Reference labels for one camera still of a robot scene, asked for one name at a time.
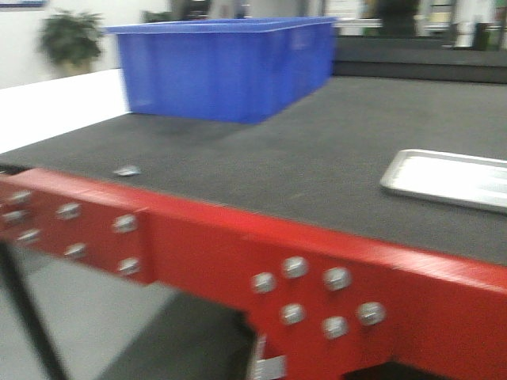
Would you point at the black conveyor belt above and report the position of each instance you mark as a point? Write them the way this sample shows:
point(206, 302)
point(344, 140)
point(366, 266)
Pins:
point(319, 161)

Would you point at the large blue plastic crate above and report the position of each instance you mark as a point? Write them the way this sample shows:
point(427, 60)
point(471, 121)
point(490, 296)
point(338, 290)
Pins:
point(234, 70)

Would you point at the red conveyor frame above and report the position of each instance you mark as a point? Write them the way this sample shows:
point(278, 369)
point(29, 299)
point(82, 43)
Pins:
point(329, 302)

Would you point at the flat silver metal tray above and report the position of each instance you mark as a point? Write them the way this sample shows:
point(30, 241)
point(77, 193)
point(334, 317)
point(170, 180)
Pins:
point(459, 179)

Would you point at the green potted plant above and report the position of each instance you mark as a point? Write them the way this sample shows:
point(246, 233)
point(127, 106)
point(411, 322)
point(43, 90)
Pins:
point(71, 41)

